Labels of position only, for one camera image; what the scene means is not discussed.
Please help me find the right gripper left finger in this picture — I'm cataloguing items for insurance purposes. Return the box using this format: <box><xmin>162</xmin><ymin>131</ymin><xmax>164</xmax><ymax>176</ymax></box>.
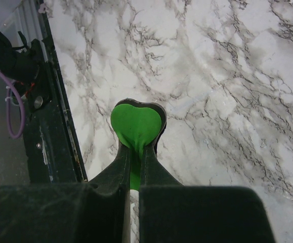
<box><xmin>0</xmin><ymin>145</ymin><xmax>131</xmax><ymax>242</ymax></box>

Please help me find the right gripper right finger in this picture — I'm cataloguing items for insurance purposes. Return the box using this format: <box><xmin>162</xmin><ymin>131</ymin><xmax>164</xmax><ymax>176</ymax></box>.
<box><xmin>139</xmin><ymin>145</ymin><xmax>275</xmax><ymax>242</ymax></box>

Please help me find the green whiteboard eraser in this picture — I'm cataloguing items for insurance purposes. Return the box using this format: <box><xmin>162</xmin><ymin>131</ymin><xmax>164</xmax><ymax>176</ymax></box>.
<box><xmin>110</xmin><ymin>98</ymin><xmax>166</xmax><ymax>191</ymax></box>

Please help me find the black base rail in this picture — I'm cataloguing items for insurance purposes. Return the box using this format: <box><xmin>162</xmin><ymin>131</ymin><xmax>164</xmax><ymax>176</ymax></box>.
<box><xmin>23</xmin><ymin>7</ymin><xmax>88</xmax><ymax>183</ymax></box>

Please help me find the aluminium frame rail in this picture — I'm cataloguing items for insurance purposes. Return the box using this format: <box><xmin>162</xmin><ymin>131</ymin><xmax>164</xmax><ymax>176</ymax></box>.
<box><xmin>0</xmin><ymin>0</ymin><xmax>48</xmax><ymax>51</ymax></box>

